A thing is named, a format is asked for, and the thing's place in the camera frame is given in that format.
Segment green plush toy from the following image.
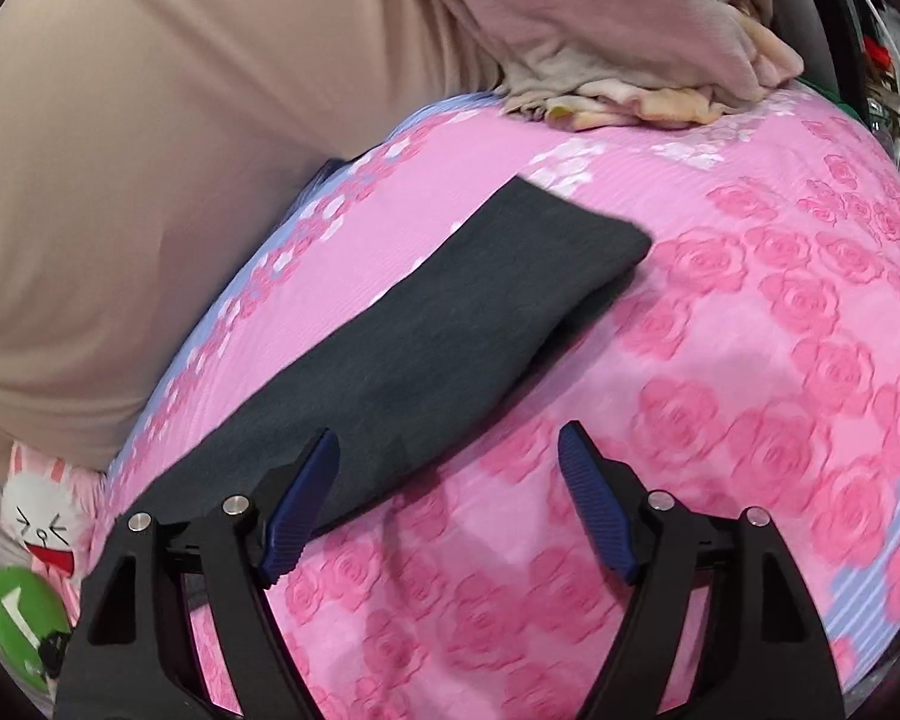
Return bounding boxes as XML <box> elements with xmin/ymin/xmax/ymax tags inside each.
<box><xmin>0</xmin><ymin>566</ymin><xmax>72</xmax><ymax>698</ymax></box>

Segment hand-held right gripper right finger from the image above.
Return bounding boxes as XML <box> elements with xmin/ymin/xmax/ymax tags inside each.
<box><xmin>556</xmin><ymin>422</ymin><xmax>848</xmax><ymax>720</ymax></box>

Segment pink floral bedsheet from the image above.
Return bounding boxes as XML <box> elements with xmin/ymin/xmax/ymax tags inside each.
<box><xmin>82</xmin><ymin>86</ymin><xmax>900</xmax><ymax>720</ymax></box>

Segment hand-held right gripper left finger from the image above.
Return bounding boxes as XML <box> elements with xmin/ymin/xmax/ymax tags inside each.
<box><xmin>51</xmin><ymin>429</ymin><xmax>342</xmax><ymax>720</ymax></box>

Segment white bunny pillow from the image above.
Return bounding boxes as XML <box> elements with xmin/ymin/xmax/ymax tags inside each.
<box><xmin>0</xmin><ymin>441</ymin><xmax>110</xmax><ymax>586</ymax></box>

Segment beige headboard cushion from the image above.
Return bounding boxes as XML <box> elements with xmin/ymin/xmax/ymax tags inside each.
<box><xmin>0</xmin><ymin>0</ymin><xmax>511</xmax><ymax>481</ymax></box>

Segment cream yellow patterned blanket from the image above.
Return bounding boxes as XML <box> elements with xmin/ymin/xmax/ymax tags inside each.
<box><xmin>502</xmin><ymin>0</ymin><xmax>805</xmax><ymax>132</ymax></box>

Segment dark grey pants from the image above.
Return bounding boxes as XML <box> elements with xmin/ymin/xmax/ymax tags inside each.
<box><xmin>124</xmin><ymin>176</ymin><xmax>653</xmax><ymax>541</ymax></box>

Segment grey chair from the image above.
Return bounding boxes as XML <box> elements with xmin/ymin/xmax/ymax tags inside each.
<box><xmin>757</xmin><ymin>0</ymin><xmax>863</xmax><ymax>91</ymax></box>

